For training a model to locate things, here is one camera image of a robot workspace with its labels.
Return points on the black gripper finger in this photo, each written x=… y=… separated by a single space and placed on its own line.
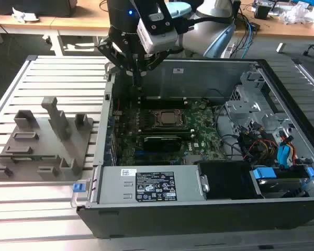
x=154 y=61
x=112 y=53

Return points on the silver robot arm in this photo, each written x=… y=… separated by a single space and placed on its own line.
x=199 y=39

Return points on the black RAM slot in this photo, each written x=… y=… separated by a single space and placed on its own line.
x=162 y=103
x=165 y=130

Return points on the white power strip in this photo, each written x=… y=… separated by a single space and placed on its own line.
x=228 y=50

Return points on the green motherboard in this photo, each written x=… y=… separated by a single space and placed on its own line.
x=201 y=123

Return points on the black graphics card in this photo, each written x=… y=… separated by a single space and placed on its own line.
x=162 y=142

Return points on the black box on desk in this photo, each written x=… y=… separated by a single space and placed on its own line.
x=34 y=8

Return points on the crumpled white paper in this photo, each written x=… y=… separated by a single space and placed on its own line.
x=24 y=15

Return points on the silver metal drive cage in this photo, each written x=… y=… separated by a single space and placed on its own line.
x=251 y=109

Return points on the grey parts rack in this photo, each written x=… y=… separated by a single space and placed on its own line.
x=47 y=146

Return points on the small black device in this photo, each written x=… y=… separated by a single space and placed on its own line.
x=262 y=11

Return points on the black printed label sticker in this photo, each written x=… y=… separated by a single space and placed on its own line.
x=155 y=187

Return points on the wooden desk with clutter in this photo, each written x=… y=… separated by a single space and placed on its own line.
x=277 y=30

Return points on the grey power supply box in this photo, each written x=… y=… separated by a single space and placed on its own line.
x=112 y=185

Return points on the blue case latch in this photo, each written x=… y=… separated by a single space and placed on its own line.
x=78 y=187

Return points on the clear plastic wrap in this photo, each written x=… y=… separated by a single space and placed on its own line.
x=295 y=13

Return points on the black open PC case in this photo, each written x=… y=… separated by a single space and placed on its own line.
x=188 y=222

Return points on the hard disk in blue carrier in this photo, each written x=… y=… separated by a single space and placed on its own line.
x=277 y=180

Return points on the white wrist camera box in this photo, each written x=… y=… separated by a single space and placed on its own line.
x=159 y=39

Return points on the wooden desk with white frame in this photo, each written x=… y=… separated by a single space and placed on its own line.
x=76 y=23

